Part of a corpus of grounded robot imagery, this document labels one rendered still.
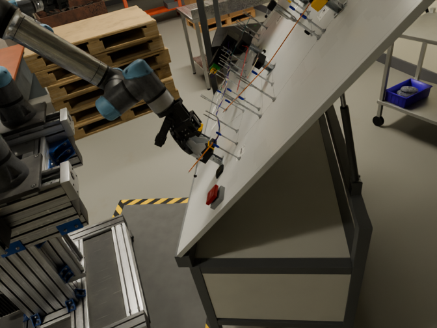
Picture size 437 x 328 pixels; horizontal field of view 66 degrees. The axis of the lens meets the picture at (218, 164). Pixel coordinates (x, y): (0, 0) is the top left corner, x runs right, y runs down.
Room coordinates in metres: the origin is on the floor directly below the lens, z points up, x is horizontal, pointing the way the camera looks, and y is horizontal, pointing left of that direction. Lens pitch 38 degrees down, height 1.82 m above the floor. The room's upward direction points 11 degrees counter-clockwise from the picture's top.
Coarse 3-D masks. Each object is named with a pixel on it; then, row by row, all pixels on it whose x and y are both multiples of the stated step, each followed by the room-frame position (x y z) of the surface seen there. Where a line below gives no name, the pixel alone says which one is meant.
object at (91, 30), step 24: (72, 24) 4.05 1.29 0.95; (96, 24) 3.84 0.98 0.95; (120, 24) 3.64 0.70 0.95; (144, 24) 3.53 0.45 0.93; (96, 48) 3.38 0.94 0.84; (120, 48) 3.46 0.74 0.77; (144, 48) 3.76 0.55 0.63; (48, 72) 3.28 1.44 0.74; (168, 72) 3.63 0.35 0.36; (72, 96) 3.26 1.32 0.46; (96, 96) 3.43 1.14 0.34; (96, 120) 3.28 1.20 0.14; (120, 120) 3.38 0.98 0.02
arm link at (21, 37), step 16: (0, 0) 0.99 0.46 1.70; (0, 16) 0.96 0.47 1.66; (16, 16) 0.99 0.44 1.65; (0, 32) 0.96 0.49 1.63; (16, 32) 0.98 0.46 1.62; (32, 32) 0.99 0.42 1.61; (48, 32) 1.01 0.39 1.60; (32, 48) 0.98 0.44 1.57; (48, 48) 0.98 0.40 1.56; (64, 48) 1.00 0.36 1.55; (64, 64) 0.99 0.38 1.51; (80, 64) 0.99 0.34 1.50; (96, 64) 1.01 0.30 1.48; (96, 80) 1.00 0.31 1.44
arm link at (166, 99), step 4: (164, 92) 0.90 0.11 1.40; (168, 92) 0.91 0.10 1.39; (160, 96) 0.89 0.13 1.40; (164, 96) 0.89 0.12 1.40; (168, 96) 0.90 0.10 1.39; (172, 96) 0.92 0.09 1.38; (156, 100) 0.88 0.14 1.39; (160, 100) 0.88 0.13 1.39; (164, 100) 0.89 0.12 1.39; (168, 100) 0.89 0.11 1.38; (172, 100) 0.90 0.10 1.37; (148, 104) 0.89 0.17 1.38; (152, 104) 0.88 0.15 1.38; (156, 104) 0.88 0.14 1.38; (160, 104) 0.88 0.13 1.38; (164, 104) 0.88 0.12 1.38; (168, 104) 0.89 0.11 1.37; (152, 108) 0.89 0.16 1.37; (156, 108) 0.88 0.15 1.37; (160, 108) 0.88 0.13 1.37; (164, 108) 0.88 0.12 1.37; (156, 112) 0.89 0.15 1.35; (160, 112) 0.88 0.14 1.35
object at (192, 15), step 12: (228, 0) 3.82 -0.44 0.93; (240, 0) 3.85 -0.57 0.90; (252, 0) 3.89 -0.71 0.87; (264, 0) 3.92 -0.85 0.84; (180, 12) 4.18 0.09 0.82; (192, 12) 3.72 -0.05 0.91; (228, 12) 3.81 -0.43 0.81; (192, 60) 4.31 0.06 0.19; (204, 60) 3.75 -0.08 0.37; (204, 72) 3.75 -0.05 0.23
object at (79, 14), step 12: (72, 0) 6.74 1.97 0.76; (84, 0) 6.82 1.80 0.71; (96, 0) 6.58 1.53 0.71; (36, 12) 6.48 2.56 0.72; (48, 12) 6.33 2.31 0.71; (60, 12) 6.01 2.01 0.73; (72, 12) 5.92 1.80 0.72; (84, 12) 5.99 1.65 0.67; (96, 12) 6.07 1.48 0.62; (48, 24) 5.75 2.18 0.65; (60, 24) 5.82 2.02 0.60
